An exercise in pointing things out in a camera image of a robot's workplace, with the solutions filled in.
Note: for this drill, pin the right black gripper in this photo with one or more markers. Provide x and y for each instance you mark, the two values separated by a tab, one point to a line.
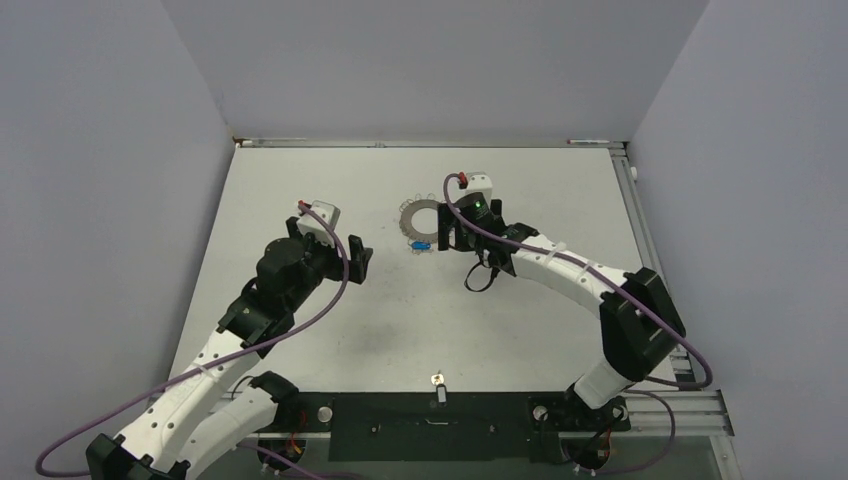
448	221

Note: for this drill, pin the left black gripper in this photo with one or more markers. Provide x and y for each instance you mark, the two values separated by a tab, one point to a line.
337	271

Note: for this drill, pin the silver perforated ring disc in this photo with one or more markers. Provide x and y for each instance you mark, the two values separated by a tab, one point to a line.
418	219

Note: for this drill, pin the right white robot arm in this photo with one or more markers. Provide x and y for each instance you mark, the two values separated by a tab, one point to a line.
639	324

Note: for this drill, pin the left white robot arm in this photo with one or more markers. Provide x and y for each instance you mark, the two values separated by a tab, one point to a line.
179	435

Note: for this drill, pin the red white marker pen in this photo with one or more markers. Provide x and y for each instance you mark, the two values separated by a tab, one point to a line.
588	142

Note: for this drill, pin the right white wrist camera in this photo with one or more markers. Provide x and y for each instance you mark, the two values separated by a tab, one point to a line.
475	182

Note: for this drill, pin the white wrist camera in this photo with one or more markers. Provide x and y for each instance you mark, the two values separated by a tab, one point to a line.
475	182
318	218

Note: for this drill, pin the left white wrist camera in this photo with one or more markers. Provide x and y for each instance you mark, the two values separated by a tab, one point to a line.
318	218

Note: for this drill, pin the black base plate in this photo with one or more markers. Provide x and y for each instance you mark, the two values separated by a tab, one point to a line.
469	426

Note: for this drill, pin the aluminium frame rail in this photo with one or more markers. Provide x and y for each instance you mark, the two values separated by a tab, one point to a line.
653	290

